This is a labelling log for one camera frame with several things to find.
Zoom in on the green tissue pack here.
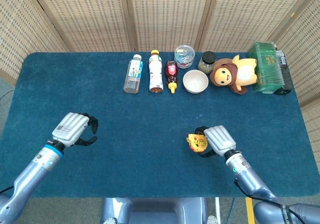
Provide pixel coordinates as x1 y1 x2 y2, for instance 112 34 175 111
246 41 286 94

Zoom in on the black box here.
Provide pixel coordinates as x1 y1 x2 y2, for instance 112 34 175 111
274 49 293 96

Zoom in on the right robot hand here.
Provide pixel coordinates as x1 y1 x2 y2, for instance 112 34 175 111
194 125 237 158

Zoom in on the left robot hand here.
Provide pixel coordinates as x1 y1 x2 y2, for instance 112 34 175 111
51 112 99 149

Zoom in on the blue table cloth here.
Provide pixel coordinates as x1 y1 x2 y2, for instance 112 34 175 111
0 52 320 198

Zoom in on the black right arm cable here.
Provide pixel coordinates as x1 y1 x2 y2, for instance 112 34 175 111
233 178 308 224

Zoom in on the yellow plush toy brown hood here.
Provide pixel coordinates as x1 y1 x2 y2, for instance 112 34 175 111
209 54 259 95

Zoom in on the white brown-capped bottle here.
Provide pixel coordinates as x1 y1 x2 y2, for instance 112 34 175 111
148 50 165 94

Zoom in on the clear bottle with blue label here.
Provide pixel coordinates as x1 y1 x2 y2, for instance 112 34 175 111
123 54 144 94

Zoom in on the syrup bottle with yellow cap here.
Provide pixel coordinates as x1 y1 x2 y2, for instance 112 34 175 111
164 60 179 94

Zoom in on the white bowl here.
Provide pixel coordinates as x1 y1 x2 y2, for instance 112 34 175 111
182 69 210 94

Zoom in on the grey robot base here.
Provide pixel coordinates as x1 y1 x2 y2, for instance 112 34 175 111
100 197 209 224

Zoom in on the clear plastic tub of clips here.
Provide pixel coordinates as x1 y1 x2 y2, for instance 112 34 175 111
174 44 196 70

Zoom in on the woven straw hat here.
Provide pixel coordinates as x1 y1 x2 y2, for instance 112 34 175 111
211 58 235 71

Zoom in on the yellow tape measure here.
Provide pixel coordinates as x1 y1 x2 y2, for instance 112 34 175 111
186 133 209 153

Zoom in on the glass jar with black lid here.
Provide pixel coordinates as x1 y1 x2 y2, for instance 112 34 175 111
197 51 218 75

